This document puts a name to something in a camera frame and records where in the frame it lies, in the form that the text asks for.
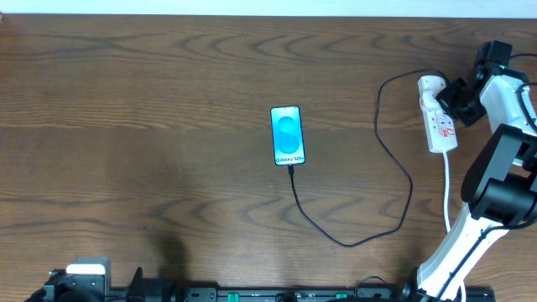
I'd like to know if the black USB charging cable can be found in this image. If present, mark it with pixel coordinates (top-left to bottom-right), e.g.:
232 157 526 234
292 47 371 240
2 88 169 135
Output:
287 68 451 248

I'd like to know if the blue Samsung Galaxy smartphone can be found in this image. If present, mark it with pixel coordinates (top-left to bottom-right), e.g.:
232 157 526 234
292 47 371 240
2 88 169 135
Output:
270 106 305 166

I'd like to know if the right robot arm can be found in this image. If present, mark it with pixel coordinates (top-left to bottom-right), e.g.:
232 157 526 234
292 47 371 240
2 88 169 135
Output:
400 40 536 301

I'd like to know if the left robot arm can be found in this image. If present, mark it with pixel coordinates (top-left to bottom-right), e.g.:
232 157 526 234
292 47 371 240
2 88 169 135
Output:
25 268 185 302

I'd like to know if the white power strip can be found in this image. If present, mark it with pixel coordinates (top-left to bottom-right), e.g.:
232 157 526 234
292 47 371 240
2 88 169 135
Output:
420 91 457 154

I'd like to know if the white USB wall charger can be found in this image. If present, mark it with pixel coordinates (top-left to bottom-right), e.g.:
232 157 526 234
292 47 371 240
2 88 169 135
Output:
418 75 446 112

